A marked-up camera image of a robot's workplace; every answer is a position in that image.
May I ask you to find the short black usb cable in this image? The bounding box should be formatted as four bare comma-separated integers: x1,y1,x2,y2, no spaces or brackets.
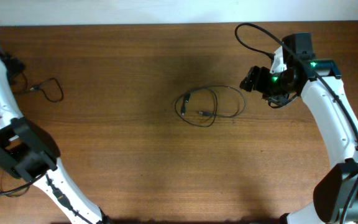
12,77,65,103

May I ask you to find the black cable bundle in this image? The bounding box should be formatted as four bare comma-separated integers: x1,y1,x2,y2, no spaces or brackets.
173,85,247,128

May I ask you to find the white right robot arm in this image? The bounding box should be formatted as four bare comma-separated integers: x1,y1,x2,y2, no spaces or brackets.
240,33,358,223

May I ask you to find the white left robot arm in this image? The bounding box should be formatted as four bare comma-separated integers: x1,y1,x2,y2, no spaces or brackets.
0,43,111,223

